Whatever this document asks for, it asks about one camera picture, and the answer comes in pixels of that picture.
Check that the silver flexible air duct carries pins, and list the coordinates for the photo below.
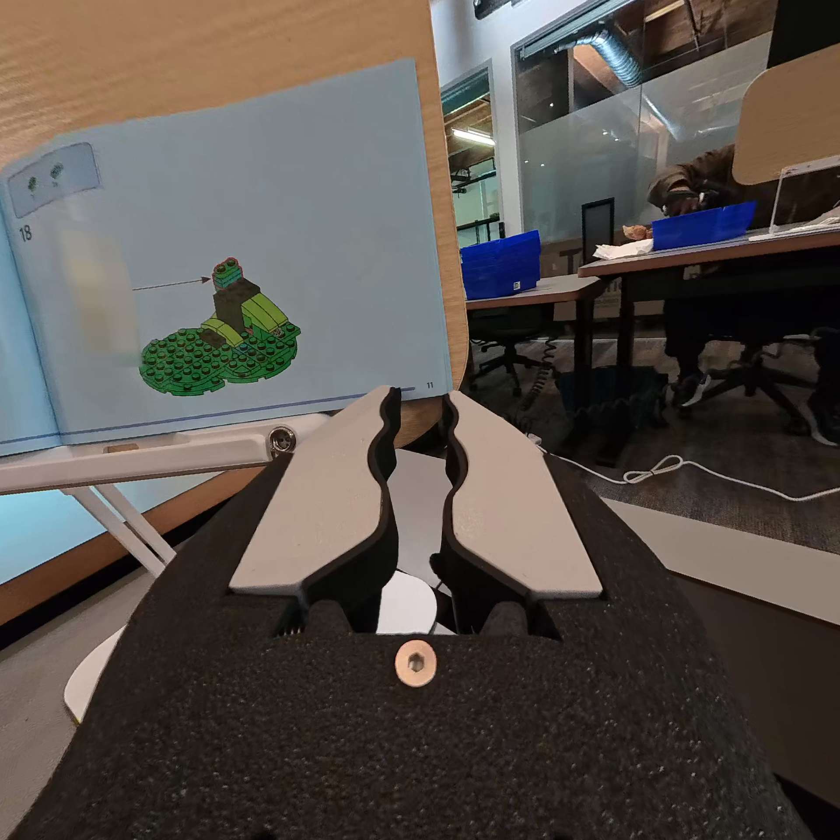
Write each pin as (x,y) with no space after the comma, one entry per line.
(617,59)

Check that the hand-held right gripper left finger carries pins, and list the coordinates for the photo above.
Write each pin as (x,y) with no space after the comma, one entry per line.
(315,525)

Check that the wooden book stand board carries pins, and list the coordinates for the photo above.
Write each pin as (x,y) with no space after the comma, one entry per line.
(197,52)

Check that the black office chair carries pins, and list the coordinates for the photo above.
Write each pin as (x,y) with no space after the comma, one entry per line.
(597,223)
(761,377)
(499,328)

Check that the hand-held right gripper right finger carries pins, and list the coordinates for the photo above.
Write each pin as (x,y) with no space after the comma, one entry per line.
(518,525)

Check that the long wooden-edged table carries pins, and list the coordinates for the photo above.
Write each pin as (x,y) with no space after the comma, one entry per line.
(722,253)
(558,285)

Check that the small wooden stand board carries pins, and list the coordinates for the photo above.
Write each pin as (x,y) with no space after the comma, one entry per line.
(787,118)

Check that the grey wooden-edged table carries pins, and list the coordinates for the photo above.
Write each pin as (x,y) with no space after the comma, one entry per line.
(39,525)

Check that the white acrylic stand base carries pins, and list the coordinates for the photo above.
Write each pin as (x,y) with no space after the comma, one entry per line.
(164,453)

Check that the blue storage bin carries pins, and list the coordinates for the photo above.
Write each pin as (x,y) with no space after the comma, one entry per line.
(499,262)
(702,226)

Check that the instruction booklet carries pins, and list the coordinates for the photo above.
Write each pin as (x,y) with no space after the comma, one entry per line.
(262,197)

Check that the white paper napkins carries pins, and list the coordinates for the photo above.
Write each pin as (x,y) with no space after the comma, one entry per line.
(617,249)

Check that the black wall screen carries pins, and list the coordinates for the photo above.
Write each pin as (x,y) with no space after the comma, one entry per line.
(807,26)

